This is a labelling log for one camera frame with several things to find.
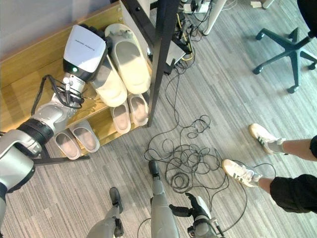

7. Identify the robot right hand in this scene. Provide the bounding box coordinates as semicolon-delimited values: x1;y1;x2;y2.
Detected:
170;192;212;221

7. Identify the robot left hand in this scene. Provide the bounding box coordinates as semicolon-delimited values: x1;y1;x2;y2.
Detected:
62;23;112;82

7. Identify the large cream slipper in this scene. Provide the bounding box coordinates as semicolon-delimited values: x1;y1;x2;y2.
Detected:
90;56;128;108
104;23;152;95

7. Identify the wooden shoe rack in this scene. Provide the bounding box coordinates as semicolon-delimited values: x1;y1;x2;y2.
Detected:
0;0;154;159

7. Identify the white sneaker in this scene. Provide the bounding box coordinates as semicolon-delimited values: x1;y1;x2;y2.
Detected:
221;158;263;188
248;123;287;156

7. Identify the small pink-beige slipper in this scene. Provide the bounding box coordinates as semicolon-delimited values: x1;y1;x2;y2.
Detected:
109;99;132;135
127;93;150;127

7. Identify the grey slipper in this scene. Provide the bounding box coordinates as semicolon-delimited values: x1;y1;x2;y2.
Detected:
69;120;101;153
54;131;82;161

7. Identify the grey electronics box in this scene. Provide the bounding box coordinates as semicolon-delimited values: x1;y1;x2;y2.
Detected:
165;41;187;67

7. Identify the person's left leg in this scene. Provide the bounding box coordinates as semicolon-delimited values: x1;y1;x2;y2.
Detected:
258;174;317;214

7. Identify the person's leg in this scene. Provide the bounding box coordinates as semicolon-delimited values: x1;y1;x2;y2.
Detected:
258;174;317;214
281;135;317;162

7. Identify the black metal floor bar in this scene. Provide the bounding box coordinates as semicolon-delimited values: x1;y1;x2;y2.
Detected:
33;155;91;167

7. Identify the person's right leg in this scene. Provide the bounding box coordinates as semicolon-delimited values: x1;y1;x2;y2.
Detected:
281;135;317;162

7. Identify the white power strip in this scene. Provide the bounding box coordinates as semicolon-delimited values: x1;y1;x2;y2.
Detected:
182;0;211;14

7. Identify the white desk leg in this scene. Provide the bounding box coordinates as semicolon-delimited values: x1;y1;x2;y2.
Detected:
203;0;228;36

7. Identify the dark office chair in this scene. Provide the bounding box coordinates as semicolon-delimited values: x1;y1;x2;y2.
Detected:
252;0;317;94

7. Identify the white desk foot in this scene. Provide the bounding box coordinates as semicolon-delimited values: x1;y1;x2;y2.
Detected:
249;0;276;10

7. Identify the long tangled black cable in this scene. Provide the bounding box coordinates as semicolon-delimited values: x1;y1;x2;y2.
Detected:
137;66;277;238

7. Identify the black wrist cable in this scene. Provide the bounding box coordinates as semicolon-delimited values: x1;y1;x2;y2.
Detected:
31;75;85;115

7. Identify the black metal table frame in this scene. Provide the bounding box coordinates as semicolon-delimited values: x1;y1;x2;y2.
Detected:
120;0;181;128

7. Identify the yellow cable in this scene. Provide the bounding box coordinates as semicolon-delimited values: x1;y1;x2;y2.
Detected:
176;12;194;61

